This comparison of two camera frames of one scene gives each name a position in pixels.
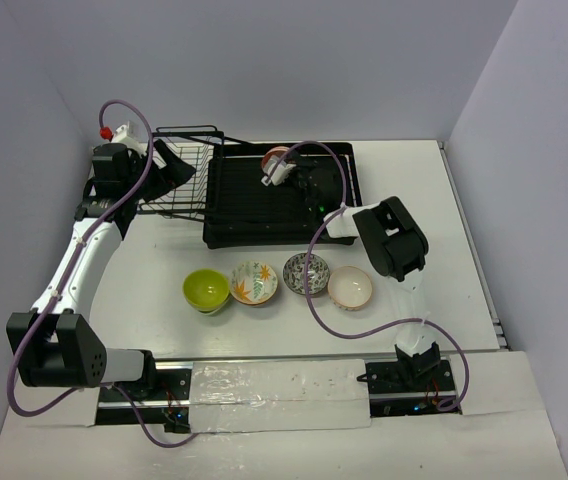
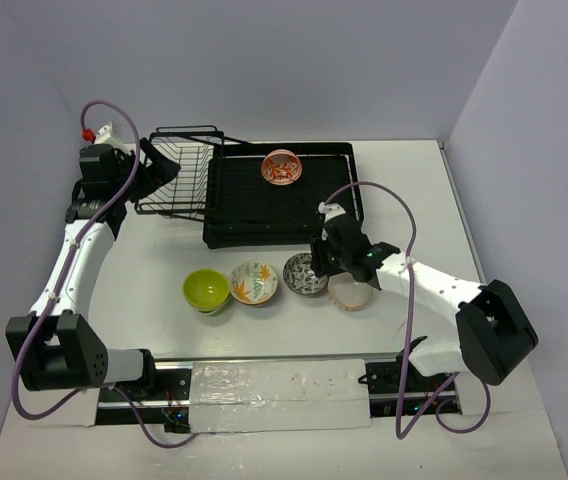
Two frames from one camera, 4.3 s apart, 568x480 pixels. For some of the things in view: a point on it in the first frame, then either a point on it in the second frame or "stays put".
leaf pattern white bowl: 253,282 stays put
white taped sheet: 279,395 stays put
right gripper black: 302,165 to 319,253
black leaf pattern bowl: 318,274 stays put
